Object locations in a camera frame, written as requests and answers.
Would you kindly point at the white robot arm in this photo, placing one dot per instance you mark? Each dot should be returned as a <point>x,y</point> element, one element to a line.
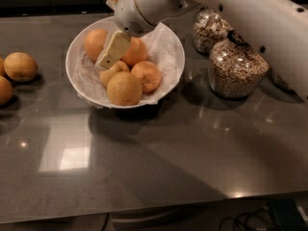
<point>277,29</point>

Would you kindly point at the glass cereal jar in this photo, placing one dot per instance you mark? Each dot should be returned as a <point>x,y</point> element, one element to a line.
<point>235,68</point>
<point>208,28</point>

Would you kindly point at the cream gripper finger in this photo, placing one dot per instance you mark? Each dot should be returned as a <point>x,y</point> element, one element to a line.
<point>112,4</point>
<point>116,45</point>

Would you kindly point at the black box under table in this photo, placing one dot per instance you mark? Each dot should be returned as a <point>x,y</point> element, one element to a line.
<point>286,215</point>

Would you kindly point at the front glass cereal jar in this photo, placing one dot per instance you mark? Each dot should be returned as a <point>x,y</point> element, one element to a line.
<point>235,68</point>

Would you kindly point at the white paper bowl liner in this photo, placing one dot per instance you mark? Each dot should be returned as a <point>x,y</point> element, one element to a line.
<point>163,48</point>

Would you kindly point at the orange at bowl front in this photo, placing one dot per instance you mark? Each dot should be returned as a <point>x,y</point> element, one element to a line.
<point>124,89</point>

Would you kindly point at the white bowl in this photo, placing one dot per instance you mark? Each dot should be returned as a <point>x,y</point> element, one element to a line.
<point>170,52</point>

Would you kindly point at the orange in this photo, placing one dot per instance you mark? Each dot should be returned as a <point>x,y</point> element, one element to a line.
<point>6,91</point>
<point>124,89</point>
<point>149,75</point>
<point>106,75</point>
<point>94,43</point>
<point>21,67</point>
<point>136,53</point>

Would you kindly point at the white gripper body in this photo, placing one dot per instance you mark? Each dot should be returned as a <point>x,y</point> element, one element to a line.
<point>128,12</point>

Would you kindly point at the back left glass cereal jar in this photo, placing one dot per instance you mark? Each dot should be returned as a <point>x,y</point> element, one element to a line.
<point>208,28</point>

